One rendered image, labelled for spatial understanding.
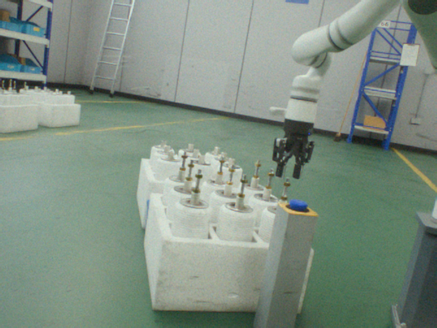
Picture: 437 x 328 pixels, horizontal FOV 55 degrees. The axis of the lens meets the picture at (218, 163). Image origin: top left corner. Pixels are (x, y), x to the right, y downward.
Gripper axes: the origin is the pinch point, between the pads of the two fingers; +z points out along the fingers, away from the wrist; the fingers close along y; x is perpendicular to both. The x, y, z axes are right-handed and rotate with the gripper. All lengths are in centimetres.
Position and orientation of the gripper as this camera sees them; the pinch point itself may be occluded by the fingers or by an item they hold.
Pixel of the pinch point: (289, 174)
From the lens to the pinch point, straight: 109.8
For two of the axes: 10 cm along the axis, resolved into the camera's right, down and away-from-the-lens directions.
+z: -1.6, 9.7, 1.8
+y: 7.5, 0.0, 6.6
